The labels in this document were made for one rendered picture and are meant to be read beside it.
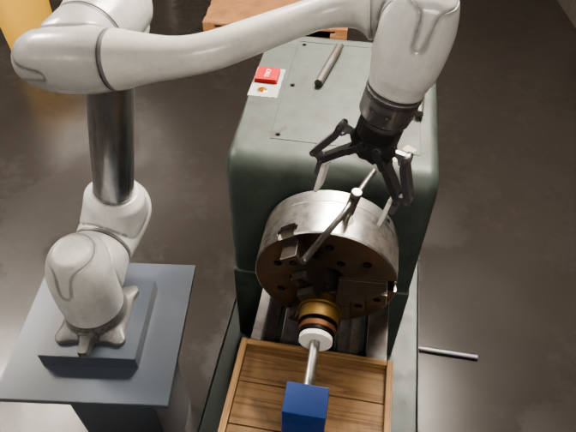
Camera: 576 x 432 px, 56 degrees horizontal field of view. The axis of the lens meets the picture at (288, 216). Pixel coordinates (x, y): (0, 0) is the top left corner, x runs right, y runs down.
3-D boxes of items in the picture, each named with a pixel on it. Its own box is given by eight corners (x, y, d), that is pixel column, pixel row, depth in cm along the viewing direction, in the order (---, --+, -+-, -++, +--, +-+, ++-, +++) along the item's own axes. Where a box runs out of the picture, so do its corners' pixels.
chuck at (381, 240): (254, 271, 136) (275, 185, 113) (375, 302, 137) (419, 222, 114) (246, 300, 130) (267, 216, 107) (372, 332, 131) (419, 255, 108)
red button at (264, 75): (258, 72, 145) (258, 65, 144) (280, 75, 145) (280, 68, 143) (254, 84, 141) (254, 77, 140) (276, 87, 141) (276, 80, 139)
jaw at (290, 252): (309, 263, 121) (279, 231, 114) (328, 258, 118) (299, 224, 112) (302, 304, 113) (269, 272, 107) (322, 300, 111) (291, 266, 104)
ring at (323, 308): (301, 283, 113) (293, 321, 106) (345, 290, 112) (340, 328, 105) (299, 308, 119) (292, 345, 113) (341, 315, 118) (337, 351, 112)
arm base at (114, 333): (49, 357, 136) (41, 346, 132) (75, 285, 151) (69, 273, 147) (120, 360, 136) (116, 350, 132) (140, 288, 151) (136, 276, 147)
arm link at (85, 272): (50, 324, 136) (19, 271, 120) (81, 267, 149) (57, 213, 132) (111, 334, 134) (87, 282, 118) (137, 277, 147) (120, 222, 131)
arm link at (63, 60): (82, 39, 80) (118, -2, 89) (-21, 43, 84) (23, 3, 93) (114, 112, 89) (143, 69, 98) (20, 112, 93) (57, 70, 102)
